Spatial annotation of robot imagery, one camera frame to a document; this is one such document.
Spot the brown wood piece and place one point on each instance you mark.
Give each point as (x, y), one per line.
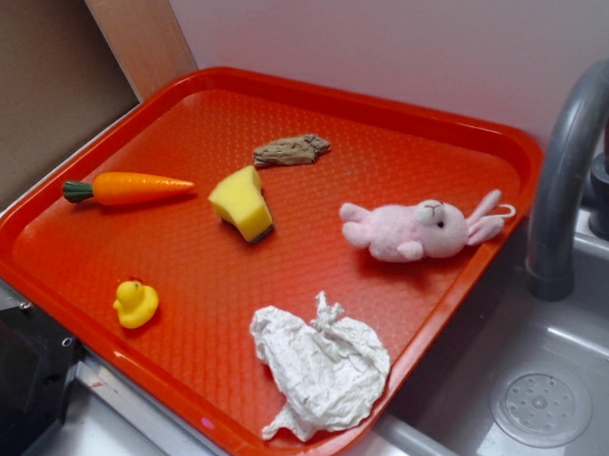
(297, 150)

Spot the yellow rubber duck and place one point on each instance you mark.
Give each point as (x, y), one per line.
(135, 304)

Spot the light wooden board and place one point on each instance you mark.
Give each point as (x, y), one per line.
(146, 40)

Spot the red plastic tray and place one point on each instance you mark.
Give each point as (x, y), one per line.
(196, 354)

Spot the grey faucet spout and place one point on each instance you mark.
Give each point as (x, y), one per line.
(564, 184)

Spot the grey plastic sink basin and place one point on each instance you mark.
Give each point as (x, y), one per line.
(511, 375)

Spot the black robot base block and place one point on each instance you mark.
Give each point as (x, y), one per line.
(38, 359)

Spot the yellow sponge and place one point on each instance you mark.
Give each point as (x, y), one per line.
(238, 200)

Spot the crumpled white paper towel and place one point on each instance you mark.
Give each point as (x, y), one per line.
(331, 371)

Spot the pink plush bunny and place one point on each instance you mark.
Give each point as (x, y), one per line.
(430, 229)

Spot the brown cardboard panel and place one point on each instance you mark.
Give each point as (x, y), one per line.
(60, 85)

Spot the orange toy carrot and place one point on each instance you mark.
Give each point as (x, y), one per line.
(125, 188)

